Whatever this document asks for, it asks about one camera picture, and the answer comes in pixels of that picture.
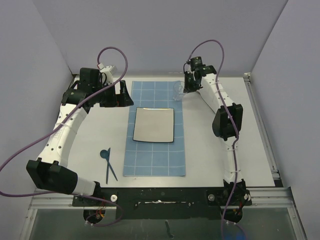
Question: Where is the blue checked cloth napkin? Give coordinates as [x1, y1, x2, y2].
[123, 80, 186, 177]

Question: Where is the clear wine glass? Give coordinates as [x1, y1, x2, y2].
[172, 81, 185, 101]

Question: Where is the dark blue plastic knife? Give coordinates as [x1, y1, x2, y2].
[105, 148, 111, 184]

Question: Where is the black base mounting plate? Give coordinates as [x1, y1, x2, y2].
[72, 186, 252, 221]

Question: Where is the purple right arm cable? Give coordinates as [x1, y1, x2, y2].
[186, 39, 242, 226]

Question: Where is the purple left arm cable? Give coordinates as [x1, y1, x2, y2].
[0, 46, 129, 227]

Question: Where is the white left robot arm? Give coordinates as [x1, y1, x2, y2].
[26, 64, 134, 206]

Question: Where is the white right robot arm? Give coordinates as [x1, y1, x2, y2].
[183, 56, 249, 205]

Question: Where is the aluminium frame rail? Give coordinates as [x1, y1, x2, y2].
[243, 72, 307, 240]

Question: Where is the square white plate black rim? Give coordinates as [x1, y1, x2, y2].
[132, 107, 175, 143]

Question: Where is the dark blue plastic spoon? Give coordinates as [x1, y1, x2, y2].
[99, 149, 118, 181]

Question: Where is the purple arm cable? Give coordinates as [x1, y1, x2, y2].
[186, 39, 242, 226]
[0, 46, 129, 227]

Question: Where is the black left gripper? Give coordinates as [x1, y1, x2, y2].
[92, 80, 133, 108]

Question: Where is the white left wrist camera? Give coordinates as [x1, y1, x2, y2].
[97, 63, 118, 75]

